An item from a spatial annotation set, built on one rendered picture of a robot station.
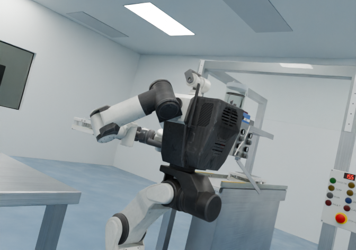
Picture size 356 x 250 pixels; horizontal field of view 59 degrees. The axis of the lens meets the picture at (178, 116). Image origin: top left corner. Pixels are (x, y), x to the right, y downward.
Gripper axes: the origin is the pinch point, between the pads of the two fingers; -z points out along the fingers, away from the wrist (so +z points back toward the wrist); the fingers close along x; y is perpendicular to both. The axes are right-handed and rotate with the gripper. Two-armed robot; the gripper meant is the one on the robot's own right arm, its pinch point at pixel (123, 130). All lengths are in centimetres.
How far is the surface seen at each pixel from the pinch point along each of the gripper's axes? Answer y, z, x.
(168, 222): 39, 34, 54
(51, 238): -93, 20, 29
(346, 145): -6, 116, -20
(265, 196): 101, 100, 27
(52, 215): -94, 19, 23
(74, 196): -92, 23, 18
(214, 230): 45, 65, 51
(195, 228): 52, 51, 55
